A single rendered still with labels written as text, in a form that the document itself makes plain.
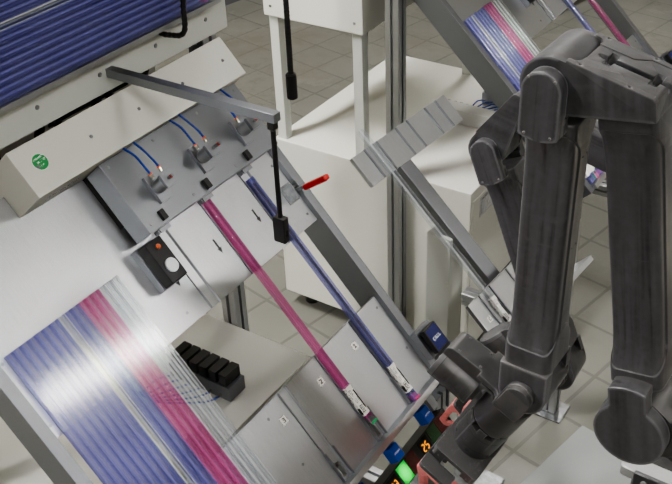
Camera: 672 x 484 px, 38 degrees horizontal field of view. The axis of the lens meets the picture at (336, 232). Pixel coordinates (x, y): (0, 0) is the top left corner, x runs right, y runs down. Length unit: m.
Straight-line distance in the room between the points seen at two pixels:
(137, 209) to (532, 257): 0.73
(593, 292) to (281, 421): 1.87
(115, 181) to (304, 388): 0.48
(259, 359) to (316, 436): 0.45
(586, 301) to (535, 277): 2.26
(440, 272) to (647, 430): 1.14
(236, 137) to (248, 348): 0.58
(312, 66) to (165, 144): 3.27
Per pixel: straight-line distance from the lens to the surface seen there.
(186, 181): 1.64
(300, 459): 1.67
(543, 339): 1.10
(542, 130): 0.93
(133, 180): 1.59
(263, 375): 2.07
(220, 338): 2.17
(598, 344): 3.15
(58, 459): 1.46
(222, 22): 1.85
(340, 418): 1.74
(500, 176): 1.47
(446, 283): 2.17
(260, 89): 4.68
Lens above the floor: 1.99
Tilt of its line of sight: 34 degrees down
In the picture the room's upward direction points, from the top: 3 degrees counter-clockwise
